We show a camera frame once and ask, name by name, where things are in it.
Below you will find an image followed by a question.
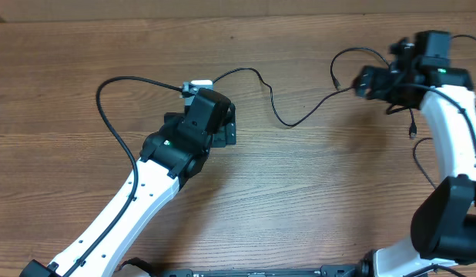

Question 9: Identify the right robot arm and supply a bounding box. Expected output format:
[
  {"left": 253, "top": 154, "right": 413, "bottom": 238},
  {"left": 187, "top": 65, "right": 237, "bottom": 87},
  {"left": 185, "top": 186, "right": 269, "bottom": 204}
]
[{"left": 353, "top": 30, "right": 476, "bottom": 276}]

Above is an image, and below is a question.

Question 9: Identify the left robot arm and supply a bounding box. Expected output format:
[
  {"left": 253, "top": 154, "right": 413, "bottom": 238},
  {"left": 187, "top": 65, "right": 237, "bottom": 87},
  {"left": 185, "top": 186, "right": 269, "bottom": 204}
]
[{"left": 20, "top": 88, "right": 234, "bottom": 277}]

